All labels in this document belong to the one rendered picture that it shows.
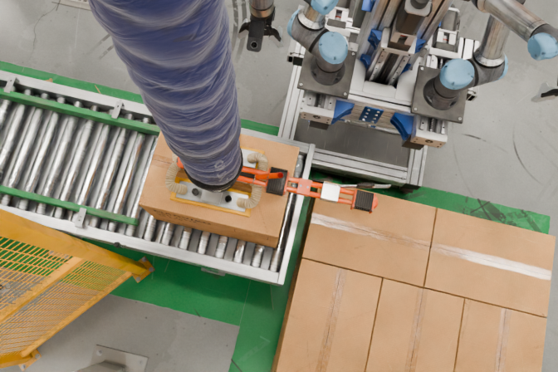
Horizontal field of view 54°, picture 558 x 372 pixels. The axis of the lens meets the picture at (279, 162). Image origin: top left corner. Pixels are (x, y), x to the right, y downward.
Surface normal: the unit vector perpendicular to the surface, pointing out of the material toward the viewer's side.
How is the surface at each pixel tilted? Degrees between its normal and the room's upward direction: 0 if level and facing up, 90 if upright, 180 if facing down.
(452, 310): 0
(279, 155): 0
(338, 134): 0
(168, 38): 78
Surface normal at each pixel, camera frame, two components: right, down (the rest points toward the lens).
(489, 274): 0.03, -0.25
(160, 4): 0.32, 0.82
